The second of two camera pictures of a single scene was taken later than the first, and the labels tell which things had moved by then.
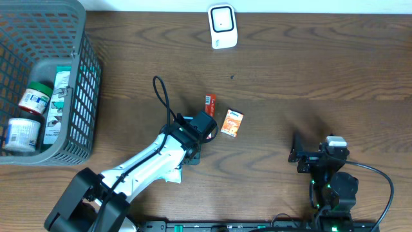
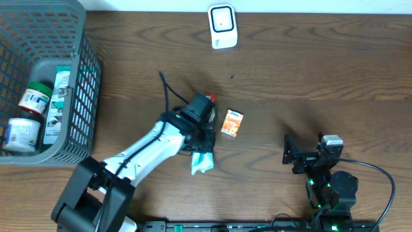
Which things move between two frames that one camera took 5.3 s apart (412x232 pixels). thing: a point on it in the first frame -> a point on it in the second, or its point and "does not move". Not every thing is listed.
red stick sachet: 210,107 does not move
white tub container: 22,135 does not move
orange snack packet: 232,123 does not move
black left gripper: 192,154 -> 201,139
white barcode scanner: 223,26 does not move
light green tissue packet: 168,171 -> 202,161
